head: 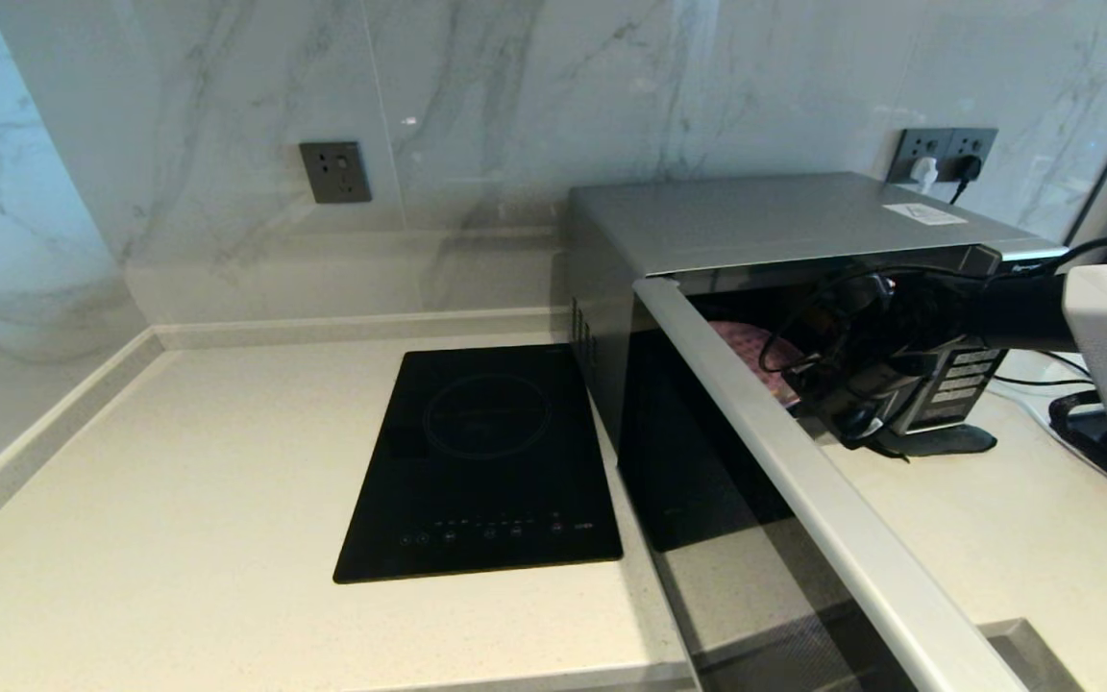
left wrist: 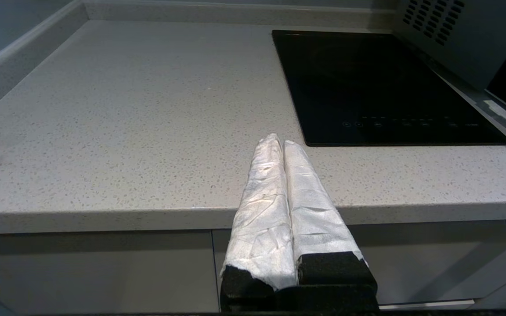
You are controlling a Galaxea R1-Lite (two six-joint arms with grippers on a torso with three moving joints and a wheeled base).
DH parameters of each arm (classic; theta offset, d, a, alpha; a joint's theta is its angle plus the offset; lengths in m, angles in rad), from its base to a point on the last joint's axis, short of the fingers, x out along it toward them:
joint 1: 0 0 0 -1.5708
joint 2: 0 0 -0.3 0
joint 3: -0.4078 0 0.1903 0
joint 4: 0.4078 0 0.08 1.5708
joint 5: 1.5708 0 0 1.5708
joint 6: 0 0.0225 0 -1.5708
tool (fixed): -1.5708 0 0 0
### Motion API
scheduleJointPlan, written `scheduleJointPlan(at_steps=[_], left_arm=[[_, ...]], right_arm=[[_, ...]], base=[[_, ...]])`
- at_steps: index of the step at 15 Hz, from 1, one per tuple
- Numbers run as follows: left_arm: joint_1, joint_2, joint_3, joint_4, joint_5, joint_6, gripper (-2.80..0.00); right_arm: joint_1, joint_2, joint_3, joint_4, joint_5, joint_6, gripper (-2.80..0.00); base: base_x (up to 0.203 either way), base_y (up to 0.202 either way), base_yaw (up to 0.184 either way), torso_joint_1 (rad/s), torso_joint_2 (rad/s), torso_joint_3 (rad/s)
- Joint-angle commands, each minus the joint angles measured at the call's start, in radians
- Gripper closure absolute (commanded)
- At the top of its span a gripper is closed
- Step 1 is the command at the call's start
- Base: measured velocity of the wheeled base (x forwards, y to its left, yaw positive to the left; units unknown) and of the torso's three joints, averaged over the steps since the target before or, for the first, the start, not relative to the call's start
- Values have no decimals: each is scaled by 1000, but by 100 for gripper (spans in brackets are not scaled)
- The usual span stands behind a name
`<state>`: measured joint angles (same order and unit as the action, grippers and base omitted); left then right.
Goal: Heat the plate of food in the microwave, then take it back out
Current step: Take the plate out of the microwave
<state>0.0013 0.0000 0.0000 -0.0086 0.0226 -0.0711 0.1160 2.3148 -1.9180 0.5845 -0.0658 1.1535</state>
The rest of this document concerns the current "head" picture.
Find microwave door with dark glass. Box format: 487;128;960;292
616;277;1030;692

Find dark grey rubber mat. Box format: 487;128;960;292
861;425;998;460

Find white paper sticker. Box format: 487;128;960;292
882;203;968;228

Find black induction cooktop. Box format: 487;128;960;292
333;346;624;584

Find grey cabinet door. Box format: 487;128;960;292
974;620;1085;692

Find grey single wall socket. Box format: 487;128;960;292
300;141;373;205

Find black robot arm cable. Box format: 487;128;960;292
758;235;1107;453

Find grey double wall socket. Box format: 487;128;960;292
887;128;999;185

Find purple plate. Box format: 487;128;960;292
710;319;806;409

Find black countertop appliance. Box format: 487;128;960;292
1048;387;1107;499

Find black power plug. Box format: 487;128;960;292
949;156;984;205

